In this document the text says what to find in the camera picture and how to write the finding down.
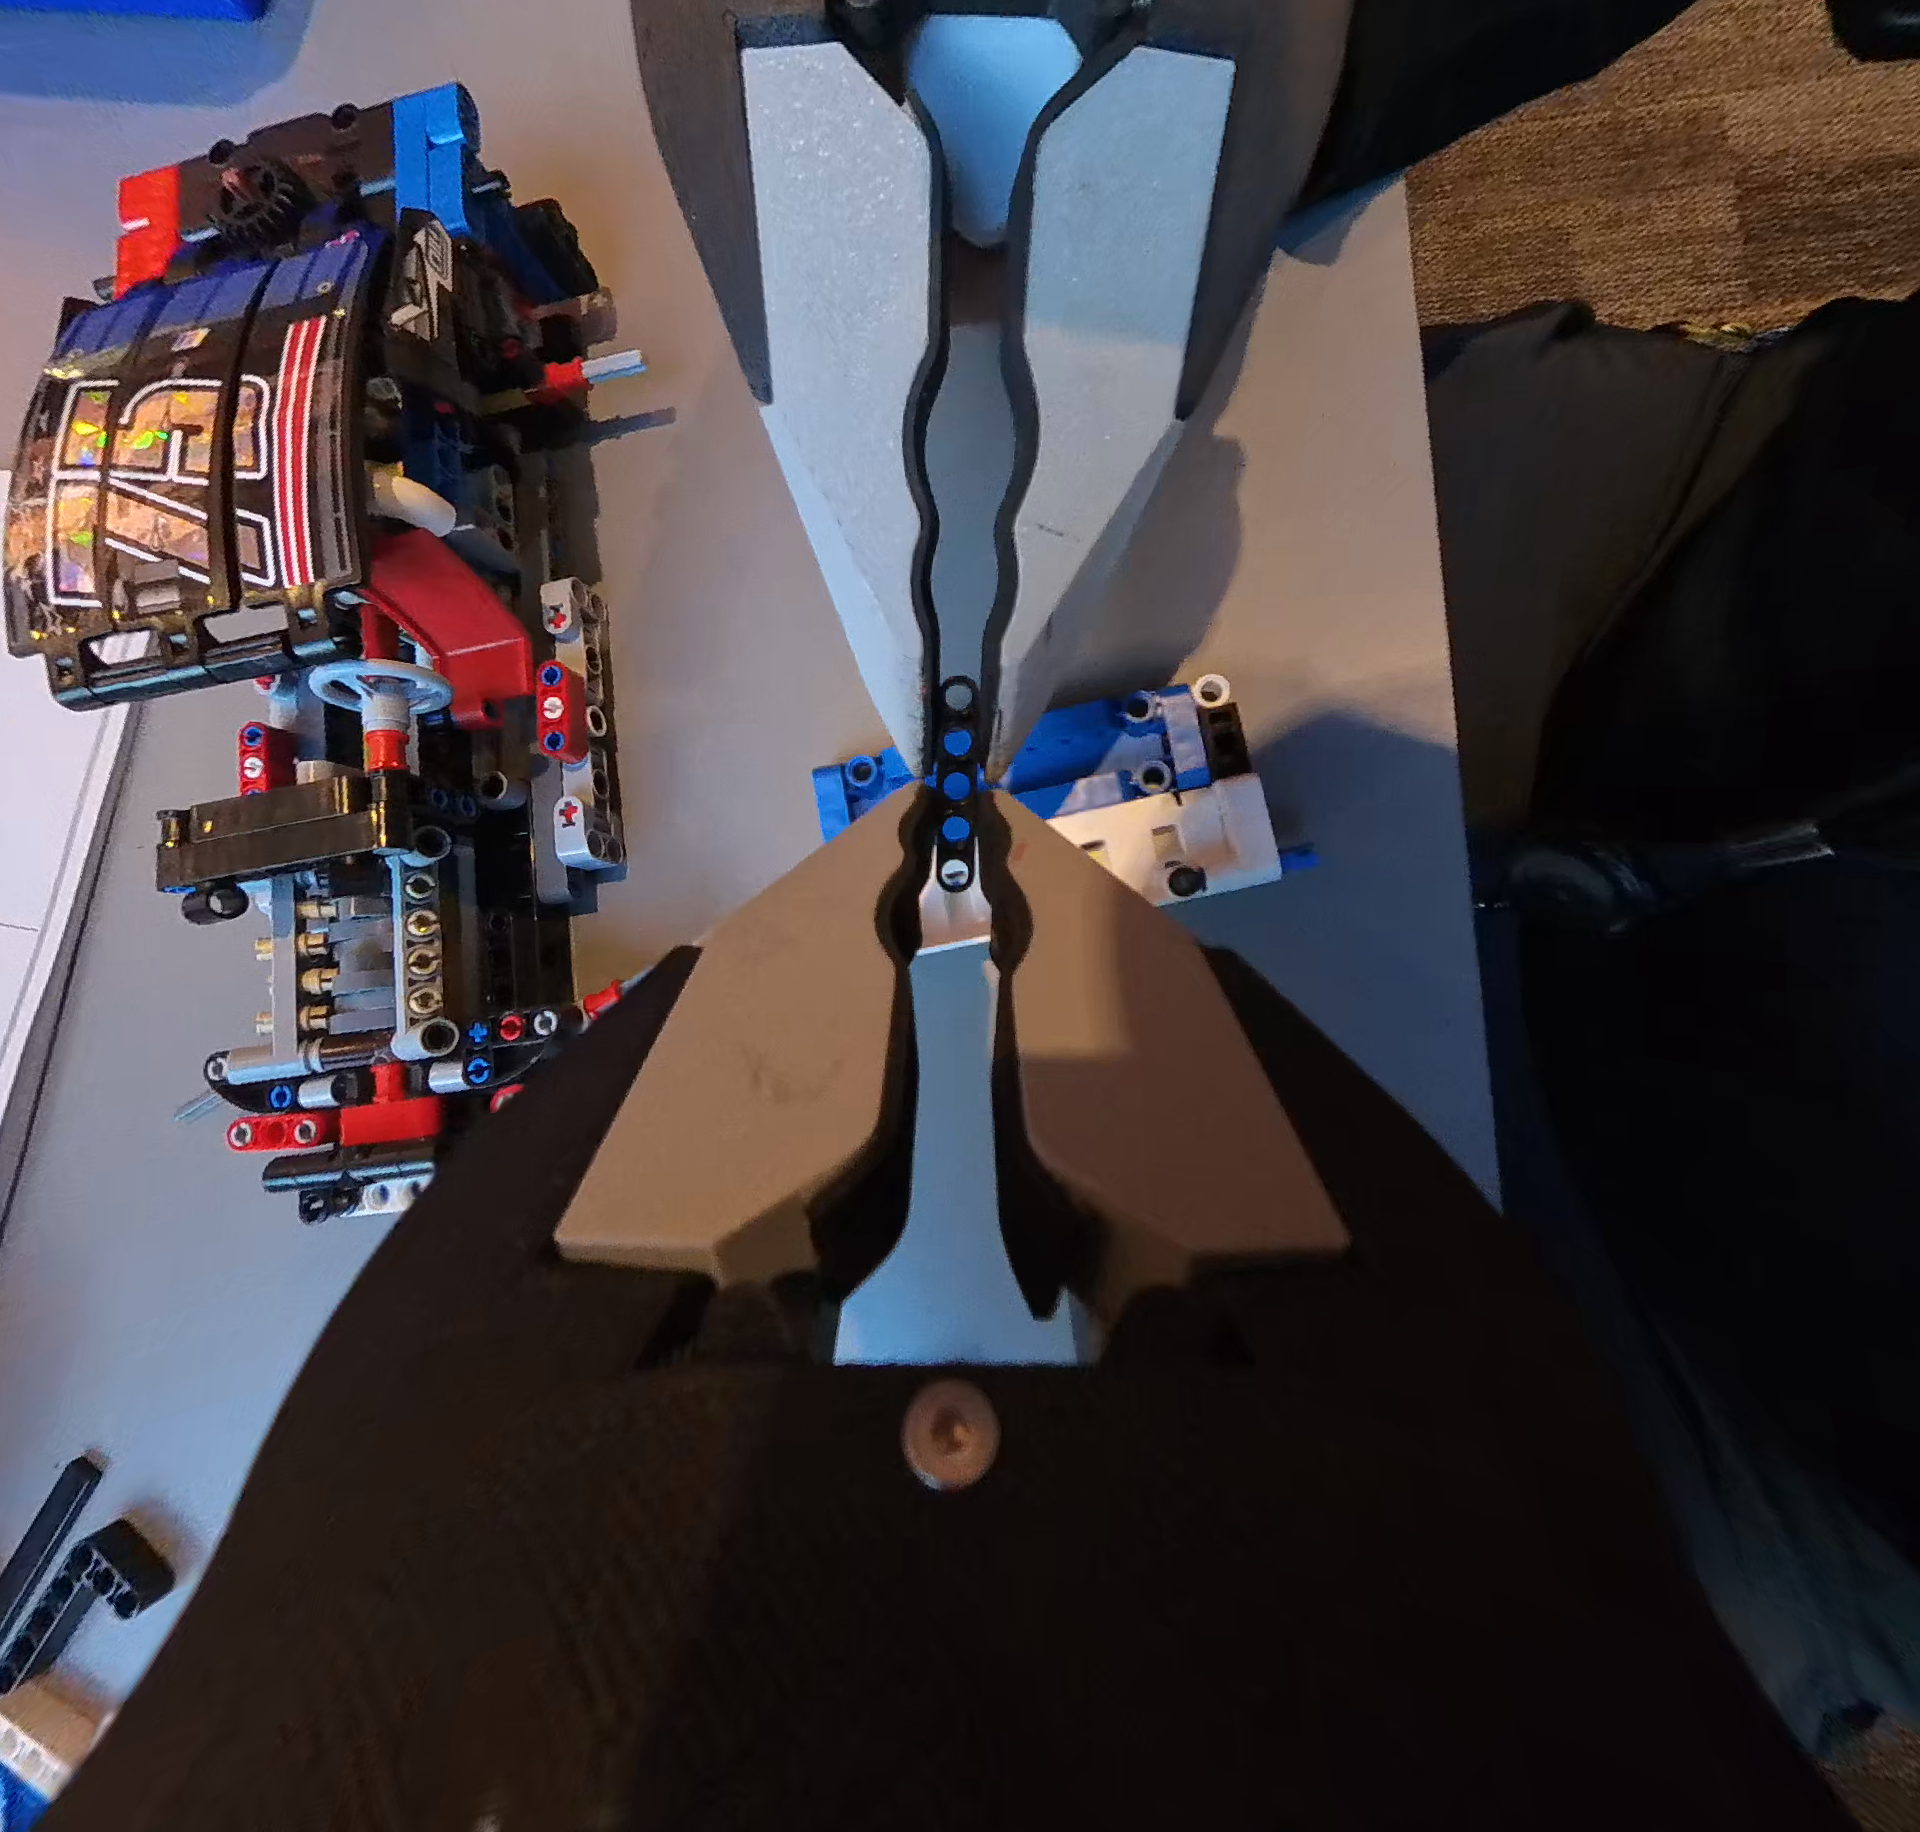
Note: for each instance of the grey desk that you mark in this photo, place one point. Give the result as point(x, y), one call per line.
point(196, 1337)

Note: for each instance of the black perforated toy beam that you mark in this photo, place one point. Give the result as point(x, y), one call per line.
point(955, 831)

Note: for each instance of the blue and white brick assembly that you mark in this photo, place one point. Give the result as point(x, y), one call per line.
point(1185, 829)

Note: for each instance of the partly built toy brick car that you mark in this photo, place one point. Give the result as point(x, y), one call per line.
point(301, 408)

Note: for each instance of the instruction booklet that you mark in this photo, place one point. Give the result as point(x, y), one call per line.
point(45, 844)

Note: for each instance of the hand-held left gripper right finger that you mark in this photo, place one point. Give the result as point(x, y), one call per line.
point(1171, 1082)

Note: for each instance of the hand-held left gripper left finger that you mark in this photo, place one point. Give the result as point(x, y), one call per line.
point(751, 1069)

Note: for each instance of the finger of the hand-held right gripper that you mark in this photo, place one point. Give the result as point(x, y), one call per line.
point(1110, 289)
point(831, 289)

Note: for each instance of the person's dark jacket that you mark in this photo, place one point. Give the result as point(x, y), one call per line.
point(1725, 1114)

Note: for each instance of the pile of toy bricks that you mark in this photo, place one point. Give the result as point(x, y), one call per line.
point(91, 1579)

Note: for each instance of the black knob with metal rod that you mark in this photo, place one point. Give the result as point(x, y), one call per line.
point(1590, 880)

